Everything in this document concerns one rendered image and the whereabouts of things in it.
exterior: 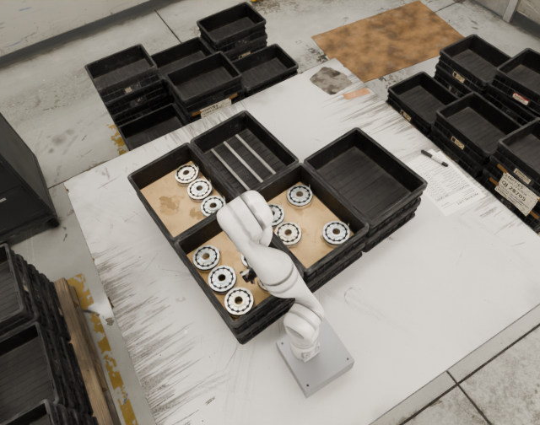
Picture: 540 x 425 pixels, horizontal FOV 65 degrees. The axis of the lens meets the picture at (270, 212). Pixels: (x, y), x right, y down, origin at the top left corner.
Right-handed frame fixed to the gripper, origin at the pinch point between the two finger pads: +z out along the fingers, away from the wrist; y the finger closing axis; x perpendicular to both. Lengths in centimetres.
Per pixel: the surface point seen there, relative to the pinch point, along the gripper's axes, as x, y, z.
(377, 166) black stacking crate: 20, 68, 4
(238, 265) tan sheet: 10.4, -4.0, 5.5
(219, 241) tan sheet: 23.2, -5.6, 6.0
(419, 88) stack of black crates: 89, 168, 60
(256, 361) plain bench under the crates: -20.6, -14.3, 17.6
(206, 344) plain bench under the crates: -5.9, -27.2, 18.5
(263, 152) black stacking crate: 54, 31, 6
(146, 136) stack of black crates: 153, -5, 67
